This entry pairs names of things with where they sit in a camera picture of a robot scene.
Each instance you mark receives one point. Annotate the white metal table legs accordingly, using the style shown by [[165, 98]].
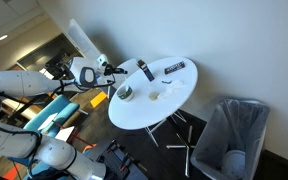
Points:
[[187, 163]]

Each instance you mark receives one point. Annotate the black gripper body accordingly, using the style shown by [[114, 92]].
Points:
[[109, 70]]

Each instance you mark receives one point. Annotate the white chair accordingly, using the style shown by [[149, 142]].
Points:
[[130, 65]]

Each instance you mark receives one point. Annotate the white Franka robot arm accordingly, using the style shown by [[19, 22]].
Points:
[[17, 83]]

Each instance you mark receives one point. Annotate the small black twig-like item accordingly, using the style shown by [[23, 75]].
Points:
[[166, 81]]

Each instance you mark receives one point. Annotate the clear plastic bin liner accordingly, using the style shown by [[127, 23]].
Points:
[[224, 130]]

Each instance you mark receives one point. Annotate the white leaning board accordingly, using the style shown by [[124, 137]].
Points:
[[82, 41]]

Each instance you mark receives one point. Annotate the teal sofa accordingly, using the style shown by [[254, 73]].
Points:
[[62, 110]]

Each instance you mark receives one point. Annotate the orange floor item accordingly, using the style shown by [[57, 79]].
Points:
[[89, 148]]

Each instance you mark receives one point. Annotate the small clear plastic cup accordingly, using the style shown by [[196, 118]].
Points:
[[153, 96]]

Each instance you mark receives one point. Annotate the crumpled white napkin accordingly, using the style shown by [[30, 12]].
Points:
[[173, 88]]

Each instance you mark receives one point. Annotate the yellow block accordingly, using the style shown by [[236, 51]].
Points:
[[99, 99]]

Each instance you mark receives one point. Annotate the dark tool cart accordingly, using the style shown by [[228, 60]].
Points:
[[120, 163]]

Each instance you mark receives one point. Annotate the round ceiling light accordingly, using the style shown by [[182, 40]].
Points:
[[3, 37]]

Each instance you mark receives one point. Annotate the dark candy box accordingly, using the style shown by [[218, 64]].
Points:
[[174, 67]]

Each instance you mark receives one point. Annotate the grey trash bin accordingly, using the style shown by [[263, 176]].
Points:
[[262, 133]]

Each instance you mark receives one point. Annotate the blue soup box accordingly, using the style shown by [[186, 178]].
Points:
[[146, 70]]

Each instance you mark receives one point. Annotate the white round bowl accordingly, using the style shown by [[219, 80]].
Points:
[[233, 163]]

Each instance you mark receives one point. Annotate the white paper sheet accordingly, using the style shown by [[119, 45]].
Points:
[[66, 133], [48, 121]]

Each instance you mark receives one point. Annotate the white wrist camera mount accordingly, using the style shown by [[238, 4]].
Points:
[[102, 60]]

